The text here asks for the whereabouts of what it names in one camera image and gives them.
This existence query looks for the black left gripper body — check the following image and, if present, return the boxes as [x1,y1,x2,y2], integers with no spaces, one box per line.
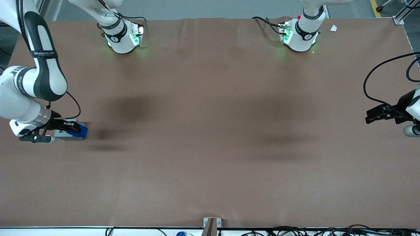
[385,89,417,125]

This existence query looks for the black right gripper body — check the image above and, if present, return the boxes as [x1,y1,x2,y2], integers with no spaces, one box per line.
[45,111,67,132]

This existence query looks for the blue plastic part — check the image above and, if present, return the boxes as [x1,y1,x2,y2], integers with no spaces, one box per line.
[70,125,89,138]

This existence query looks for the gray square base block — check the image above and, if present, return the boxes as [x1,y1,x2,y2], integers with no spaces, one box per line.
[54,119,86,141]

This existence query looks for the aluminium profile with foot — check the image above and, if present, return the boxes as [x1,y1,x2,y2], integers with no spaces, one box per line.
[393,0,420,26]

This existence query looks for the black caster leg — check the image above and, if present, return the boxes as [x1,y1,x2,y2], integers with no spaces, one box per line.
[375,0,396,13]

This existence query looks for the brown table mat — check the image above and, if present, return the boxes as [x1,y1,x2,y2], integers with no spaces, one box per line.
[0,17,420,228]

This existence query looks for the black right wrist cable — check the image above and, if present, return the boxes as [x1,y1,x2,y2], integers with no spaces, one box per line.
[47,91,82,120]

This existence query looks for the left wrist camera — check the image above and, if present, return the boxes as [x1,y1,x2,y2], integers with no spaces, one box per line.
[403,124,420,138]

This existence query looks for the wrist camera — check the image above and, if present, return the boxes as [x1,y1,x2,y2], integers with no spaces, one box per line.
[18,134,57,144]
[403,124,420,138]

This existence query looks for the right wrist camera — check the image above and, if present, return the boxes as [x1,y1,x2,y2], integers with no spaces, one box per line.
[18,134,57,144]

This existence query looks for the long black left wrist cable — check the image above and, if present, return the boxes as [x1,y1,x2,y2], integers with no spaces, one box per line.
[363,51,420,109]

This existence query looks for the short black looped cable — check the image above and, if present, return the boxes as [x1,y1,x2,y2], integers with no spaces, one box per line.
[406,57,420,83]

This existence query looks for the aluminium frame post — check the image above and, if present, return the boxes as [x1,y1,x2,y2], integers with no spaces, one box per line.
[35,0,63,21]

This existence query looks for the black right arm base cable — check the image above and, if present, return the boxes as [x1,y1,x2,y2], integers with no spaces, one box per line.
[98,0,147,33]

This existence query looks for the black arm base cable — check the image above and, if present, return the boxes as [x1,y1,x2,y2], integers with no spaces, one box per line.
[98,0,147,33]
[251,16,284,35]

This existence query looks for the black left arm base cable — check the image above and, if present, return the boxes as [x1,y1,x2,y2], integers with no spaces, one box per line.
[251,16,284,35]

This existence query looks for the tangled black cable bundle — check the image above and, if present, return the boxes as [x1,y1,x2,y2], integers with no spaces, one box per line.
[241,224,420,236]

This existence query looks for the brown camera post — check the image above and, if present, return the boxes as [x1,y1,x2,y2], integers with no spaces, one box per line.
[201,218,218,236]

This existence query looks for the gray metal mount plate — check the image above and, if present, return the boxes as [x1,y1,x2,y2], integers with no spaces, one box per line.
[203,217,222,228]

